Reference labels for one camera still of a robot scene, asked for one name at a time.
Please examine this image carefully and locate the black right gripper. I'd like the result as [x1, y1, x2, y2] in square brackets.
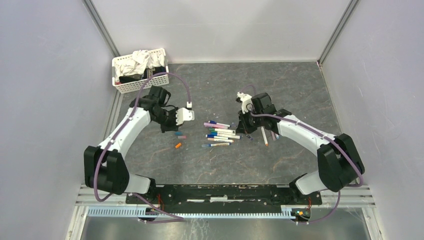
[236, 107, 264, 135]

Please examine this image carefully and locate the orange capped white marker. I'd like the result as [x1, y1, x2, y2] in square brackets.
[260, 126, 269, 146]

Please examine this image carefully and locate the pink highlighter marker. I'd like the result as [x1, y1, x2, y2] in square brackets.
[203, 122, 229, 129]

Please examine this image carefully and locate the red capped pink marker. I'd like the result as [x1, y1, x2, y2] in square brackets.
[270, 131, 277, 141]

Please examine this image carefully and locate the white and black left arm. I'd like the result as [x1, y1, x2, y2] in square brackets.
[83, 86, 179, 204]

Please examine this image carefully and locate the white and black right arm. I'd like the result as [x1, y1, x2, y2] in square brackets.
[236, 92, 365, 204]

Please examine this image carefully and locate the green capped marker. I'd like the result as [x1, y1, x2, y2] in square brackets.
[210, 131, 241, 139]

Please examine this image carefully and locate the clear capped blue marker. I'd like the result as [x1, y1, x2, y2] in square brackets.
[201, 142, 232, 148]

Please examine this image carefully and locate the navy capped white marker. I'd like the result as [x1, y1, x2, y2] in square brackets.
[205, 134, 229, 140]

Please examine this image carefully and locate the peach capped marker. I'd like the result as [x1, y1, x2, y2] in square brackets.
[206, 137, 234, 143]

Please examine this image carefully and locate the white plastic basket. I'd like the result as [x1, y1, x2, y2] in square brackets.
[111, 53, 169, 94]

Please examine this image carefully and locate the dark item in basket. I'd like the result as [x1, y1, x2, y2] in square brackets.
[118, 66, 166, 84]

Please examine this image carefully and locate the white crumpled cloth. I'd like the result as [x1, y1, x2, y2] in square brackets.
[112, 48, 166, 77]

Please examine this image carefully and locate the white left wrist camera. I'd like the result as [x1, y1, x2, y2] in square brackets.
[175, 101, 195, 126]

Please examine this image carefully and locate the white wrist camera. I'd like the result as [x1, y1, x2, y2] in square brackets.
[236, 92, 254, 114]
[175, 101, 195, 126]

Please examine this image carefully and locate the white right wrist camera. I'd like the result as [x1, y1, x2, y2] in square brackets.
[236, 92, 254, 114]

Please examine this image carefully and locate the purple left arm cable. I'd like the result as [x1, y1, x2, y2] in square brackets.
[93, 71, 193, 224]

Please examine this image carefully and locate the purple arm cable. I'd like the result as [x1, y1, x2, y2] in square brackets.
[93, 71, 193, 224]
[239, 84, 365, 225]

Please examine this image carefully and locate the white slotted cable duct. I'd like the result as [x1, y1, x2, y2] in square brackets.
[86, 206, 296, 220]

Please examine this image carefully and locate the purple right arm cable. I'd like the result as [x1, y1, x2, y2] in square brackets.
[239, 84, 365, 225]

